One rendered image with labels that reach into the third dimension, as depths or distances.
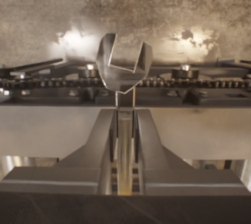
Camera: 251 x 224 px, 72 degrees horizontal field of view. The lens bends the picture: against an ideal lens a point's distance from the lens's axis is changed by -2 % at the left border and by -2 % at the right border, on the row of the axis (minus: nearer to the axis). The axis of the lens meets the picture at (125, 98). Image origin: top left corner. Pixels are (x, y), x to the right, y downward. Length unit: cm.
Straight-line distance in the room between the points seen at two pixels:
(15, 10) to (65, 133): 145
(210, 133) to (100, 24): 125
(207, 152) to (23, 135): 29
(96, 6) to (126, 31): 28
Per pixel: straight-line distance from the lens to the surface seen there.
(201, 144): 31
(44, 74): 67
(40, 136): 31
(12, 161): 74
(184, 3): 150
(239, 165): 80
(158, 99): 50
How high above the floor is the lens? 141
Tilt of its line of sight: 73 degrees down
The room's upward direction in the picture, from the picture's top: 177 degrees counter-clockwise
